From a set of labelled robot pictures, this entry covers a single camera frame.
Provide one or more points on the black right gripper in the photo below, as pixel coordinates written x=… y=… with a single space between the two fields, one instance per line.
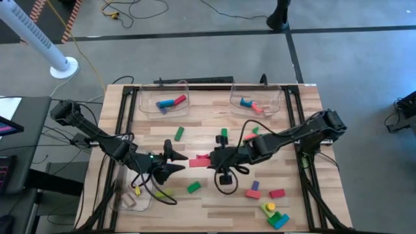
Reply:
x=227 y=157

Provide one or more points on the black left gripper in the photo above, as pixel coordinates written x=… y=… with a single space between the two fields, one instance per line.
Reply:
x=151 y=163

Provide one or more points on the orange rectangular block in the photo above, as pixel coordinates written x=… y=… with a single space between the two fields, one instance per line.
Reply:
x=200 y=162

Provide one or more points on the long lime green block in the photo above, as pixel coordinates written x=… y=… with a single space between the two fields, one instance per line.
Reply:
x=164 y=194

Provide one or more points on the green rectangular block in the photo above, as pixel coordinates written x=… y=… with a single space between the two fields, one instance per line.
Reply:
x=179 y=134
x=194 y=187

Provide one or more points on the long purple block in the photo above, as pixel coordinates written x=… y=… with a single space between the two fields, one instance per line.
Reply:
x=161 y=109

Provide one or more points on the tan cylinder block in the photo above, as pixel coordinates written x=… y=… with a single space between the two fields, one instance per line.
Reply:
x=129 y=201

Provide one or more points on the blue cylinder block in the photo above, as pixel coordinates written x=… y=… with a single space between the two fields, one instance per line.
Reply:
x=166 y=103

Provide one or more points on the blue arch block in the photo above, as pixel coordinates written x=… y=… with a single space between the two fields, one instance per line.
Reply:
x=244 y=102

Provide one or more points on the red cylinder block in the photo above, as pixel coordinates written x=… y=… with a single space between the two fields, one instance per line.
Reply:
x=180 y=99

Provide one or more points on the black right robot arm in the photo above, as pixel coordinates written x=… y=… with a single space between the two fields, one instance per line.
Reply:
x=292 y=133

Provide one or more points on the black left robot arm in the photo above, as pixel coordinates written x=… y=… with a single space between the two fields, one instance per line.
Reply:
x=97 y=136

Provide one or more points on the red arch block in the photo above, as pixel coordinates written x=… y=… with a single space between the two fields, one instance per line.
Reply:
x=277 y=193
x=203 y=156

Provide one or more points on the green cylinder block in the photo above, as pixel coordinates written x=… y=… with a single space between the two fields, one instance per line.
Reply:
x=224 y=132

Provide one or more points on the orange cylinder block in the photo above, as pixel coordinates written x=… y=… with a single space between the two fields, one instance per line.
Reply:
x=250 y=136

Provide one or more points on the short purple block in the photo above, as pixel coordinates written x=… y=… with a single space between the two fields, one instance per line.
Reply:
x=255 y=185

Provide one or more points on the orange cube block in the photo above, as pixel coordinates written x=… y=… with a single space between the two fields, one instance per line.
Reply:
x=253 y=194

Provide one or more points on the clear plastic bin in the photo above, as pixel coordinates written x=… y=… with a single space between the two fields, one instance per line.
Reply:
x=274 y=97
x=146 y=94
x=143 y=203

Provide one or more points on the lime green triangle block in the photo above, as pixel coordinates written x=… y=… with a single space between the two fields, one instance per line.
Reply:
x=265 y=210

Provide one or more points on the yellow cylinder block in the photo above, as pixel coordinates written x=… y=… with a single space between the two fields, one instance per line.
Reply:
x=270 y=206

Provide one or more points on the green chunky block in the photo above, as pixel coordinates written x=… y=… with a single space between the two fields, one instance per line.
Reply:
x=274 y=219

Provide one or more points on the black power strip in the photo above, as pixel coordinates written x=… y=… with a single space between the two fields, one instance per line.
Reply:
x=201 y=80

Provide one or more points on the blue rectangular block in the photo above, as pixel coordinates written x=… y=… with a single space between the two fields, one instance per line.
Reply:
x=282 y=221

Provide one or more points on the small black clamp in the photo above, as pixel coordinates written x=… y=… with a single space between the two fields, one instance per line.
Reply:
x=263 y=79

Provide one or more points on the black desk base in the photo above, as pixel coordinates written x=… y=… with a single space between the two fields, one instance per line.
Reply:
x=58 y=182

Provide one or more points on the gray side desk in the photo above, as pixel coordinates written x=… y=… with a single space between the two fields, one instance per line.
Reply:
x=32 y=136

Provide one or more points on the black backlit keyboard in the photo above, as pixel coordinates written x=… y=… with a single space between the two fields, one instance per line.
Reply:
x=6 y=175

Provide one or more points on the monitor with pink screen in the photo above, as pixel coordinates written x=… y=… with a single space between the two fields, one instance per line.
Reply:
x=8 y=128

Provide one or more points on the white paper sheet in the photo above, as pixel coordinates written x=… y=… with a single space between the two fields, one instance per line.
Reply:
x=9 y=107

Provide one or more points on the black hazard striped mat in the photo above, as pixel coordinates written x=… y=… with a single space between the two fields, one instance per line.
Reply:
x=55 y=22

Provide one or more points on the white tower fan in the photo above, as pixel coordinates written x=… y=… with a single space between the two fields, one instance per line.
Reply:
x=29 y=35

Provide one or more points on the black equipment box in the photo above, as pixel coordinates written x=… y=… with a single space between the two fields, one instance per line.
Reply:
x=408 y=107

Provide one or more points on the black aluminium table frame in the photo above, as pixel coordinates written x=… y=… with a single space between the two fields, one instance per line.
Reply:
x=211 y=87

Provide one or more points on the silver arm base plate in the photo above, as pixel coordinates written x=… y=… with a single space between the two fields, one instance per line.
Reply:
x=325 y=141

